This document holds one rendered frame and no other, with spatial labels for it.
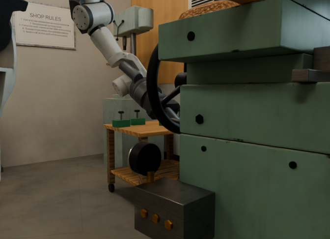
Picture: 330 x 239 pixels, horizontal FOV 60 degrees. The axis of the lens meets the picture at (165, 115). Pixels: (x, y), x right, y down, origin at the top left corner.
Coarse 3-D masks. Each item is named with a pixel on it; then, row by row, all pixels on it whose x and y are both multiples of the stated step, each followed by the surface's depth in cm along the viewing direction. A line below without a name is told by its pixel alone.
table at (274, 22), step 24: (264, 0) 34; (288, 0) 34; (168, 24) 46; (192, 24) 42; (216, 24) 40; (240, 24) 37; (264, 24) 35; (288, 24) 35; (312, 24) 40; (168, 48) 46; (192, 48) 43; (216, 48) 40; (240, 48) 37; (264, 48) 35; (288, 48) 35; (312, 48) 41
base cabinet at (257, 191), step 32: (192, 160) 51; (224, 160) 46; (256, 160) 42; (288, 160) 39; (320, 160) 36; (224, 192) 47; (256, 192) 43; (288, 192) 39; (320, 192) 36; (224, 224) 47; (256, 224) 43; (288, 224) 39; (320, 224) 36
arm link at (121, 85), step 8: (120, 64) 97; (128, 64) 96; (128, 72) 94; (136, 72) 93; (120, 80) 97; (128, 80) 97; (136, 80) 94; (144, 80) 94; (120, 88) 96; (128, 88) 97; (120, 96) 101
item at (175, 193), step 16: (144, 192) 49; (160, 192) 48; (176, 192) 48; (192, 192) 48; (208, 192) 48; (144, 208) 49; (160, 208) 46; (176, 208) 43; (192, 208) 44; (208, 208) 47; (144, 224) 49; (160, 224) 46; (176, 224) 44; (192, 224) 44; (208, 224) 47
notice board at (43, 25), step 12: (24, 12) 293; (36, 12) 300; (48, 12) 307; (60, 12) 315; (24, 24) 294; (36, 24) 301; (48, 24) 308; (60, 24) 316; (72, 24) 324; (24, 36) 295; (36, 36) 302; (48, 36) 309; (60, 36) 317; (72, 36) 325; (60, 48) 318; (72, 48) 326
